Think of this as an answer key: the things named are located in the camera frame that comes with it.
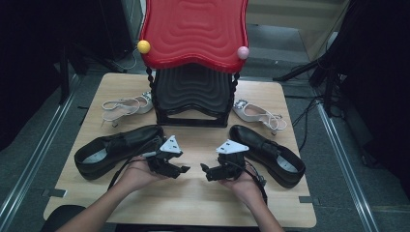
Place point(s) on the black leather shoe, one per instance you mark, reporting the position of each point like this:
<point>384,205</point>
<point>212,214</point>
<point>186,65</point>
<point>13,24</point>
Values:
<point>254,138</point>
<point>129,138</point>

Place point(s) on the black chair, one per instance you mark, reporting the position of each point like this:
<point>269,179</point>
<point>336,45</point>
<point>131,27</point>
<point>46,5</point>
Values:
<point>61,216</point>

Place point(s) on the red and black shoe rack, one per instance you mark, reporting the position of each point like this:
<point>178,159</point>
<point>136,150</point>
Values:
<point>193,32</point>

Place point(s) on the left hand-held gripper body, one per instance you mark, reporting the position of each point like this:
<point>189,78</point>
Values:
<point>169,146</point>

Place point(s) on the black curtain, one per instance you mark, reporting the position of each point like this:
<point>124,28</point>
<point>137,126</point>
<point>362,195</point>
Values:
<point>380,96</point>
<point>25,64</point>

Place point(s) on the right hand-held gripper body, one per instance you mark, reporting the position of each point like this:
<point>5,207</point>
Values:
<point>230,146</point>

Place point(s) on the yellow ball knob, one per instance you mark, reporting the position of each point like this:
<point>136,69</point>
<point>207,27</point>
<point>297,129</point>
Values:
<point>143,46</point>

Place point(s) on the black upright stand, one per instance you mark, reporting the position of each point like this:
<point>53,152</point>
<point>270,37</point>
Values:
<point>64,83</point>

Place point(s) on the person's right hand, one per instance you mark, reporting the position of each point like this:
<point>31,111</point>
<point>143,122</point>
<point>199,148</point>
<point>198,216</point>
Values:
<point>248,190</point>

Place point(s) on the pink ball knob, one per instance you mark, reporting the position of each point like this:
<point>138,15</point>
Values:
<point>243,52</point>

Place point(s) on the black tripod stand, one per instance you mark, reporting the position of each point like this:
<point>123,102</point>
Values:
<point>328,87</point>

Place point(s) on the grey tape strip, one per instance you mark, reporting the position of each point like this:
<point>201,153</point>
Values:
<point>307,200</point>
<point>54,192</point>

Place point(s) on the person's left hand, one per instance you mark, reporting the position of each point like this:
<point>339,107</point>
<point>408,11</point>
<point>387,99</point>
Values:
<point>138,177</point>

